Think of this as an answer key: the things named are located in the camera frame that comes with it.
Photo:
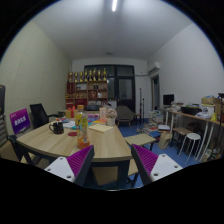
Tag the ceiling light tube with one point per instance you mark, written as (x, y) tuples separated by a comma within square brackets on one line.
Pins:
[(114, 5)]

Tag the brown paper bag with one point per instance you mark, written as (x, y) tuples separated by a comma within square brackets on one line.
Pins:
[(164, 140)]

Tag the plastic bottle with orange drink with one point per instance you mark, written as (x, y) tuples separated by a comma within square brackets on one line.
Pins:
[(81, 123)]

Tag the dark glass door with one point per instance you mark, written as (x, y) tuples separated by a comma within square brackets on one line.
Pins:
[(121, 83)]

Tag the black office chair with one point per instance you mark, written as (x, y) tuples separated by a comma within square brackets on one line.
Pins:
[(40, 117)]

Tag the wooden stool seat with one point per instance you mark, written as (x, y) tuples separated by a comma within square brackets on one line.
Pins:
[(178, 135)]

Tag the red coaster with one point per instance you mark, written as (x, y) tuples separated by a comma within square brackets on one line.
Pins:
[(72, 134)]

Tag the long wooden side desk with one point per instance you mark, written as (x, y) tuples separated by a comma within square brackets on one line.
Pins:
[(201, 126)]

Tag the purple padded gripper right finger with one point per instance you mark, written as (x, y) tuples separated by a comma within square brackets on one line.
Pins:
[(151, 166)]

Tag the purple sign board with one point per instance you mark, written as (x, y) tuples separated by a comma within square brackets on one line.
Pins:
[(20, 120)]

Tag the computer monitor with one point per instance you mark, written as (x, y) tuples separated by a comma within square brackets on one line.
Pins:
[(168, 99)]

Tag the wooden trophy shelf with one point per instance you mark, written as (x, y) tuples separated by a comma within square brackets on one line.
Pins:
[(88, 88)]

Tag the white round stool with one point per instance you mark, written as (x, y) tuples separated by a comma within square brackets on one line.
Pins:
[(192, 142)]

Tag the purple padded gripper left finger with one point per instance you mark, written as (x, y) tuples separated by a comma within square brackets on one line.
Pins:
[(75, 167)]

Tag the cardboard box on desk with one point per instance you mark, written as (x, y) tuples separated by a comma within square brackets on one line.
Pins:
[(208, 100)]

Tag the grey armchair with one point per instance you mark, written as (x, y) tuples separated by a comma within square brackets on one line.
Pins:
[(124, 114)]

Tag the wall air conditioner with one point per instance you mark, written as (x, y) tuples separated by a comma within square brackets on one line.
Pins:
[(153, 68)]

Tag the flower pot with pink flowers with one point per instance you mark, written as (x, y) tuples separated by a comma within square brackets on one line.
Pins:
[(111, 116)]

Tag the stack of books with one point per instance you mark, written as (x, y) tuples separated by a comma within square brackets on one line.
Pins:
[(155, 117)]

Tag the black mug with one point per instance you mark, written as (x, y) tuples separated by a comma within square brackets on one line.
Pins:
[(56, 127)]

